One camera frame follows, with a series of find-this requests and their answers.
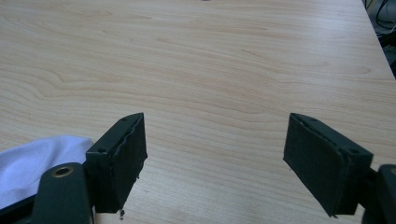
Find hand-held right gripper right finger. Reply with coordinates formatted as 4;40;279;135
282;112;375;217

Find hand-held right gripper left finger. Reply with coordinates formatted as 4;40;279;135
85;112;149;215

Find white cloth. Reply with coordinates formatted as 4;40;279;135
0;134;94;210

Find black cable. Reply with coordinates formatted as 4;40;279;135
363;0;396;32

